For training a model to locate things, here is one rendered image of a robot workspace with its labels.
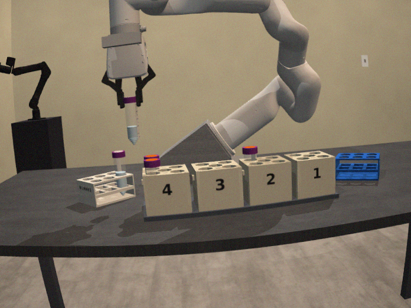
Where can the blue tube rack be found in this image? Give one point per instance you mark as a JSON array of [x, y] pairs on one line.
[[346, 170]]

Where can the beige tube rack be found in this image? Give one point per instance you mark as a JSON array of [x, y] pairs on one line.
[[104, 194]]

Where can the beige bucket adapter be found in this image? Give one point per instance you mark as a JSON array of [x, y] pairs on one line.
[[313, 174], [217, 185], [167, 192], [265, 181]]

